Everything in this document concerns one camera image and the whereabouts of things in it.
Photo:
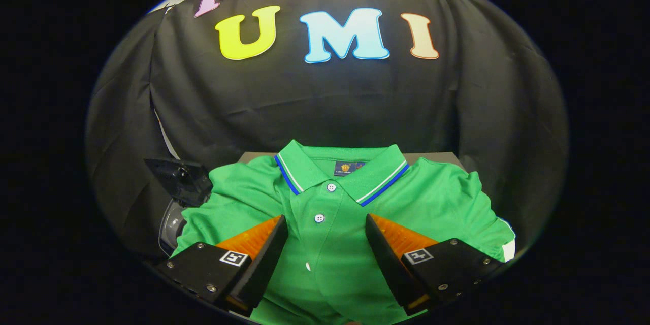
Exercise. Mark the dark glass washing machine lid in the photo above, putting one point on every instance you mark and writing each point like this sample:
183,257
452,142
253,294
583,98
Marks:
177,177

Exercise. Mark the green polo shirt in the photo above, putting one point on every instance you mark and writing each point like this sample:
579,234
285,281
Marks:
330,264

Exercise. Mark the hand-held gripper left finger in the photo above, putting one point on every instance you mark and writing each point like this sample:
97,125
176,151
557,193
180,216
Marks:
264,264

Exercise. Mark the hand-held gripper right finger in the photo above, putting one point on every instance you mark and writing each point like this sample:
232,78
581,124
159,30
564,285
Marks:
388,264

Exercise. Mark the black backdrop cloth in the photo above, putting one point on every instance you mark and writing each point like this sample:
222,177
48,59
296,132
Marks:
304,101

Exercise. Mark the beige cabinet with black frame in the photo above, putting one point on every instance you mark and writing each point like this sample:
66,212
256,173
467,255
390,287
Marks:
436,157

